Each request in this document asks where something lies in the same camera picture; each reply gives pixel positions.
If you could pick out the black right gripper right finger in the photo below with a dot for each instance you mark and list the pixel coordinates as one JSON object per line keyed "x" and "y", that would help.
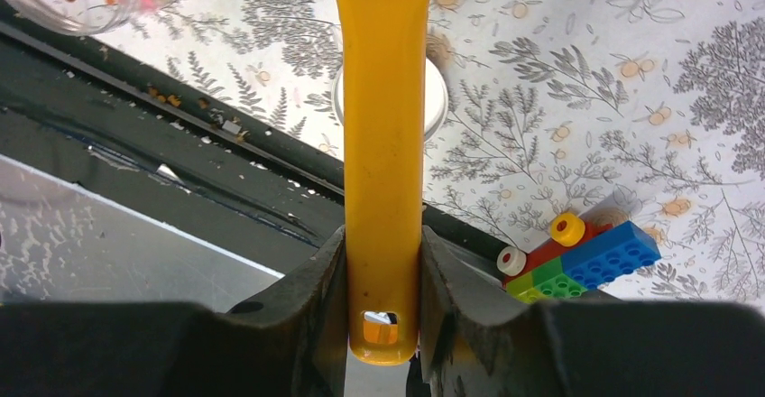
{"x": 474, "y": 339}

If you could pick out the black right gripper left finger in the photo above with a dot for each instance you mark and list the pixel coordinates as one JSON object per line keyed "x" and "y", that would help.
{"x": 298, "y": 328}

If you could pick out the white round jar lid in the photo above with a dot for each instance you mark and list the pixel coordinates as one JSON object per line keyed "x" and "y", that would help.
{"x": 436, "y": 99}

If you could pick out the yellow plastic scoop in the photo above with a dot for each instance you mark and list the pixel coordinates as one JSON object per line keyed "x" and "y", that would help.
{"x": 384, "y": 57}

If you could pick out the colourful toy block train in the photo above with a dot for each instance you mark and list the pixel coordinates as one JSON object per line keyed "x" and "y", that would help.
{"x": 579, "y": 257}

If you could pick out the floral table cloth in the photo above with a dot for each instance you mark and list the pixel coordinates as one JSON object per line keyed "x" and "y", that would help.
{"x": 648, "y": 110}

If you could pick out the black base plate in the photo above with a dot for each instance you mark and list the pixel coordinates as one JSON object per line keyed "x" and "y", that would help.
{"x": 93, "y": 116}

